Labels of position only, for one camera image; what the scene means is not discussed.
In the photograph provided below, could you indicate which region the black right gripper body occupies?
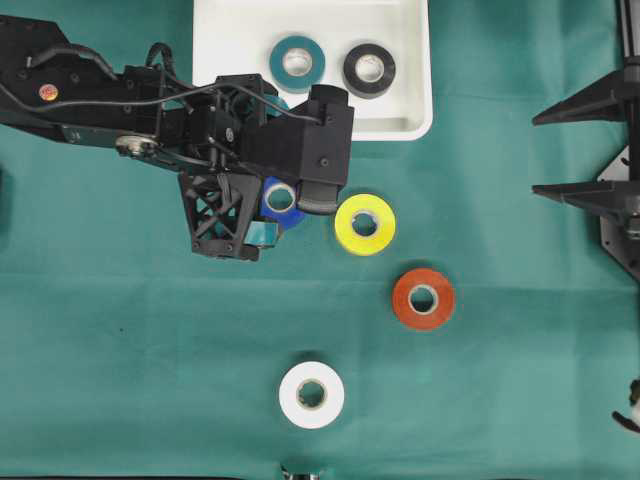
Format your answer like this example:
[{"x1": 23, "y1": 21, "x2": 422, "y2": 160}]
[{"x1": 617, "y1": 57, "x2": 639, "y2": 225}]

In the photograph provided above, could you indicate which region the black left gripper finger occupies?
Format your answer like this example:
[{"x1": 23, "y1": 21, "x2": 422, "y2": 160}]
[
  {"x1": 259, "y1": 84, "x2": 289, "y2": 120},
  {"x1": 232, "y1": 175, "x2": 280, "y2": 260}
]

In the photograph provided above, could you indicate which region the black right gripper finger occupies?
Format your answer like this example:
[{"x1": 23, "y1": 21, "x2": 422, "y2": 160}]
[
  {"x1": 532, "y1": 70, "x2": 625, "y2": 125},
  {"x1": 532, "y1": 180, "x2": 627, "y2": 216}
]

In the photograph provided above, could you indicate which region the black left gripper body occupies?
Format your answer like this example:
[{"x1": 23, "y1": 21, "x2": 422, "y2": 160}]
[{"x1": 178, "y1": 74, "x2": 270, "y2": 261}]

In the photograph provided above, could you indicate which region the blue tape roll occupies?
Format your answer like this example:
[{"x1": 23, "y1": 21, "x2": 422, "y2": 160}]
[{"x1": 260, "y1": 176, "x2": 305, "y2": 230}]

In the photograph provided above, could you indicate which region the teal tape roll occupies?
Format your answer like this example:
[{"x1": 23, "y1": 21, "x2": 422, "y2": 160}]
[{"x1": 269, "y1": 35, "x2": 325, "y2": 94}]

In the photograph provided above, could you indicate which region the black tape roll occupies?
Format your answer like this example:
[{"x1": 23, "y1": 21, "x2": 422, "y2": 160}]
[{"x1": 343, "y1": 43, "x2": 396, "y2": 99}]

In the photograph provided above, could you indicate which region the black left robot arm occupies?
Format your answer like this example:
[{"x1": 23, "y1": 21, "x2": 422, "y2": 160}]
[{"x1": 1, "y1": 15, "x2": 277, "y2": 261}]

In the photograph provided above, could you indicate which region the white plastic case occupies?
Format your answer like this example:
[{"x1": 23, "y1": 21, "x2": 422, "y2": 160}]
[{"x1": 192, "y1": 1, "x2": 433, "y2": 141}]

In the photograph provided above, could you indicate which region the yellow tape roll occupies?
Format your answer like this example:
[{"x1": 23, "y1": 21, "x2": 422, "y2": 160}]
[{"x1": 334, "y1": 194, "x2": 396, "y2": 256}]

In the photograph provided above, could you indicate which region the orange tape roll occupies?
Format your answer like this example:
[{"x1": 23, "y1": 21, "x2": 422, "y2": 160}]
[{"x1": 392, "y1": 268, "x2": 456, "y2": 331}]

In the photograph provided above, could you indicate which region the white tape roll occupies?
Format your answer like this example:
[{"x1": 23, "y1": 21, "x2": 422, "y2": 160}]
[{"x1": 278, "y1": 361, "x2": 345, "y2": 430}]

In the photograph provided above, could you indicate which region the green table cloth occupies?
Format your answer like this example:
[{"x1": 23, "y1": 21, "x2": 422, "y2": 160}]
[{"x1": 1, "y1": 1, "x2": 639, "y2": 479}]

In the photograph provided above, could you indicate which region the white black clip object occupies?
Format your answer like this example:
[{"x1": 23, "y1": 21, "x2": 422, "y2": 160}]
[{"x1": 612, "y1": 379, "x2": 640, "y2": 434}]

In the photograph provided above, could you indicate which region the black left camera cable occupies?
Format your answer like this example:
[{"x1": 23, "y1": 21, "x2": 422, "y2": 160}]
[{"x1": 0, "y1": 42, "x2": 324, "y2": 126}]

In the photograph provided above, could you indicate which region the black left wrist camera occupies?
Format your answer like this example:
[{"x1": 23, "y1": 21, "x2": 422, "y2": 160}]
[{"x1": 239, "y1": 85, "x2": 354, "y2": 215}]

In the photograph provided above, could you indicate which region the metal camera stand bottom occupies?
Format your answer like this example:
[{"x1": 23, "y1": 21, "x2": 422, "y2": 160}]
[{"x1": 280, "y1": 464, "x2": 325, "y2": 480}]

